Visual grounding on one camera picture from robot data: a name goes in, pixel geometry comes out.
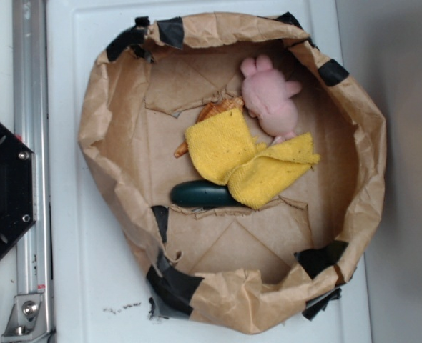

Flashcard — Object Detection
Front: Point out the yellow microfiber cloth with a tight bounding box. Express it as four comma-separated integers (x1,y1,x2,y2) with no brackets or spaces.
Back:
185,109,320,210

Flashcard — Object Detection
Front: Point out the dark green oval object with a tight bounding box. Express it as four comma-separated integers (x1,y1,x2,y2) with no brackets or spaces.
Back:
170,180,244,208

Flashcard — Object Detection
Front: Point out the brown paper bag bin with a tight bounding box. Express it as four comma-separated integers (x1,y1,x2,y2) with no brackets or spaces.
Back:
79,13,386,334

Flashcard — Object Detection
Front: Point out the pink plush pig toy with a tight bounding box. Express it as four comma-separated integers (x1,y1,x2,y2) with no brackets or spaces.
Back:
240,55,302,145

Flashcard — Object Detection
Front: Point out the aluminium extrusion rail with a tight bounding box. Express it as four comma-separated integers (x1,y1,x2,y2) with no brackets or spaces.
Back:
12,1,56,342

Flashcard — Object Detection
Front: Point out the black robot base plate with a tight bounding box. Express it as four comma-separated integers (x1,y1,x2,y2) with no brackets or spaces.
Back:
0,122,36,260

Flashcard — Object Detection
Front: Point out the metal corner bracket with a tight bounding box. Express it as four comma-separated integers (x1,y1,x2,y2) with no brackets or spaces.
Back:
1,294,47,342

